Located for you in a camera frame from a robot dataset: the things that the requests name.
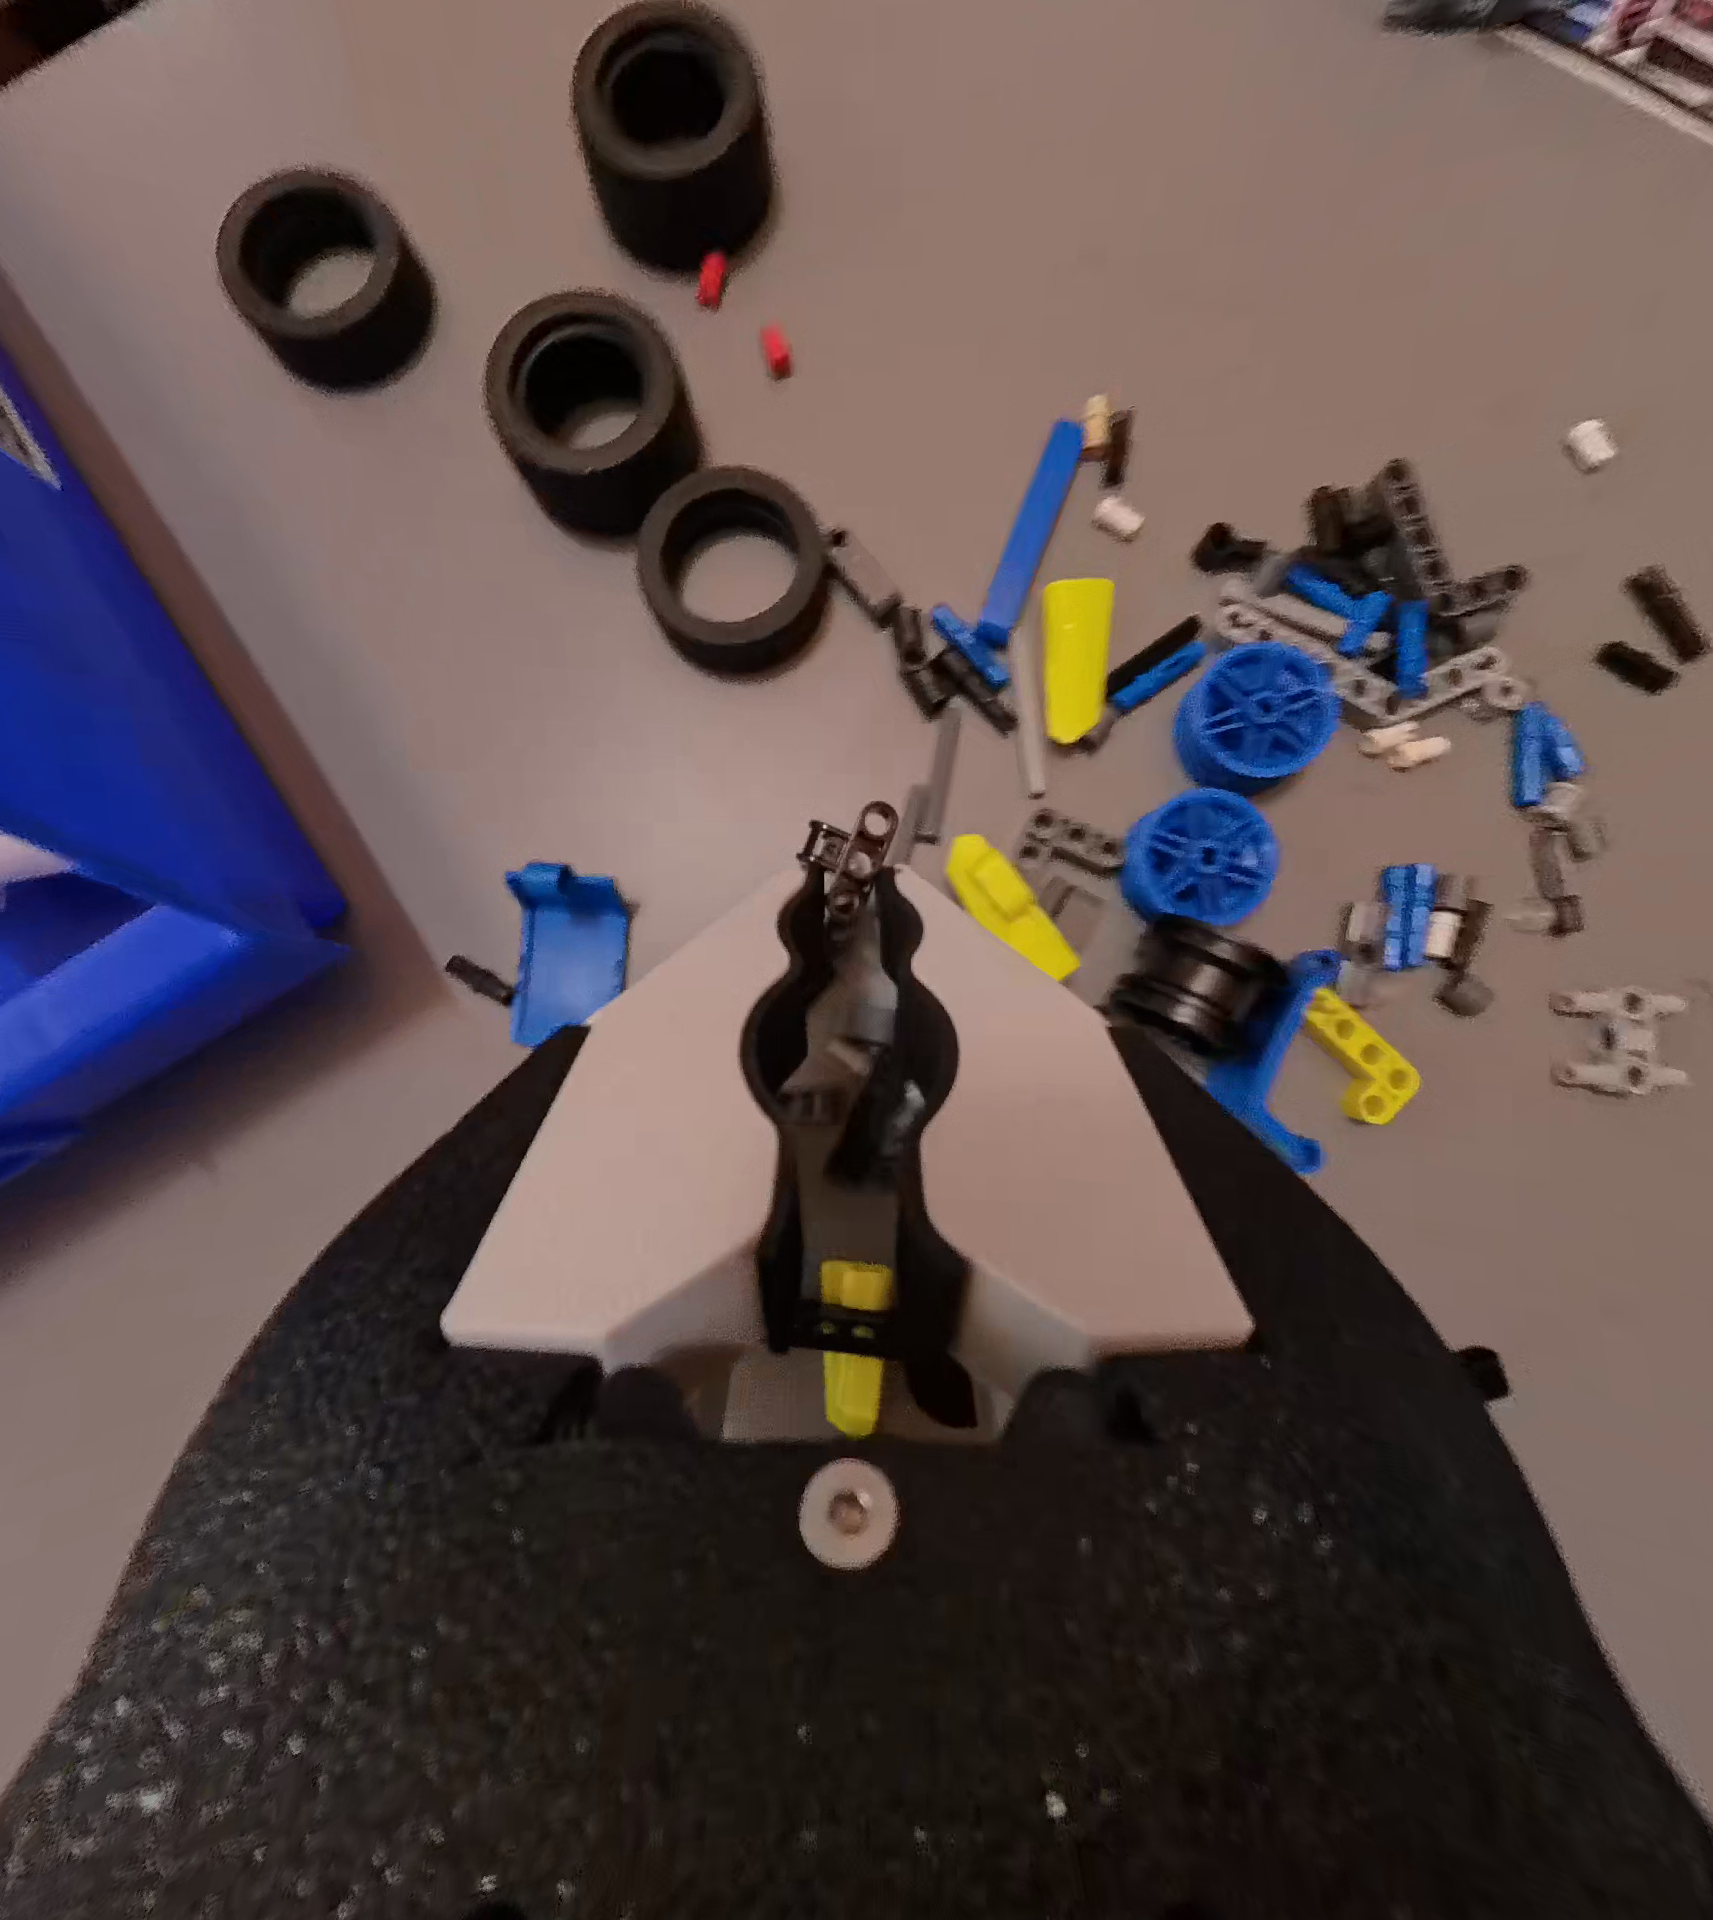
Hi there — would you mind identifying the blue and black sticker sheet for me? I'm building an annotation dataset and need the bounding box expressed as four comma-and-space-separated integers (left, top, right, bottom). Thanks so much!
1492, 0, 1713, 164

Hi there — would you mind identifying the black rubber lego tyre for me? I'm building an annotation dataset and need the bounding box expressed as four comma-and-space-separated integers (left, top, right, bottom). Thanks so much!
484, 291, 703, 540
570, 0, 777, 276
636, 464, 839, 678
215, 167, 439, 396

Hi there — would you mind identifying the light grey lego connector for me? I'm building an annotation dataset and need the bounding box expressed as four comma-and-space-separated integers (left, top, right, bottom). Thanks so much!
1550, 981, 1692, 1091

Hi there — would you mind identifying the yellow lego panel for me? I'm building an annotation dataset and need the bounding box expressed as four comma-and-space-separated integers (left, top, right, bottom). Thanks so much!
947, 834, 1082, 983
1041, 576, 1116, 747

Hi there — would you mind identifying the blue curved lego arch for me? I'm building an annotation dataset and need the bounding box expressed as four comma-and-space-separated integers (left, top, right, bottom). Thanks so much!
1201, 947, 1345, 1176

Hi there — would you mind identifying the black lego wheel rim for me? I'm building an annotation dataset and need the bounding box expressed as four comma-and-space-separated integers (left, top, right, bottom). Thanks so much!
1109, 917, 1284, 1051

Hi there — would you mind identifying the long blue lego beam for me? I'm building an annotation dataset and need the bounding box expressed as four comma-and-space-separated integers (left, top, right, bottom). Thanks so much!
979, 420, 1087, 650

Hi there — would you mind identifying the blue lego panel piece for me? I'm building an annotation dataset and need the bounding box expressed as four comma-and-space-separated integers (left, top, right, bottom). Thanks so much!
503, 862, 633, 1048

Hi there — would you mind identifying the black and yellow lego subassembly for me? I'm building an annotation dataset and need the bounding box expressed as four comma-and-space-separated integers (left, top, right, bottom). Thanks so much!
772, 802, 979, 1440

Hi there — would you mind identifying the blue storage bin with label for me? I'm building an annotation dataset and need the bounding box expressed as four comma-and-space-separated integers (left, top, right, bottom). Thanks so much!
0, 149, 353, 1253

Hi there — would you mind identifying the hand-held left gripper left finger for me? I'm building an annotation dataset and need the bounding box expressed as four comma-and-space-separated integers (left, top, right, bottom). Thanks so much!
436, 865, 820, 1441

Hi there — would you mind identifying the dark grey lego axle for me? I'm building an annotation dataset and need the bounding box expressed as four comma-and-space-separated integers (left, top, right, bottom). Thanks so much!
904, 702, 967, 870

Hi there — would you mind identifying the yellow L-shaped lego beam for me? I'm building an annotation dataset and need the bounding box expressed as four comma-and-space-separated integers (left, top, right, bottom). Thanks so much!
1301, 986, 1423, 1128

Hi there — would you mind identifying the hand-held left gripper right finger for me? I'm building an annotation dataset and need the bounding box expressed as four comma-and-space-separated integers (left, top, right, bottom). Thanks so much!
878, 865, 1258, 1440

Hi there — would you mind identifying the pile of small lego pieces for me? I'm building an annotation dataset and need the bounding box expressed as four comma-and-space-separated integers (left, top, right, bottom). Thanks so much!
826, 392, 1713, 1038

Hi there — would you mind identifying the blue lego wheel rim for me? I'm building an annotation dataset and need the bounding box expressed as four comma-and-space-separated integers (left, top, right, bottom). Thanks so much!
1123, 790, 1280, 924
1175, 641, 1341, 794

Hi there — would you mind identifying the dark L-shaped lego beam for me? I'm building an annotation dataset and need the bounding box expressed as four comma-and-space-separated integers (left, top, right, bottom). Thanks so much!
1012, 805, 1130, 880

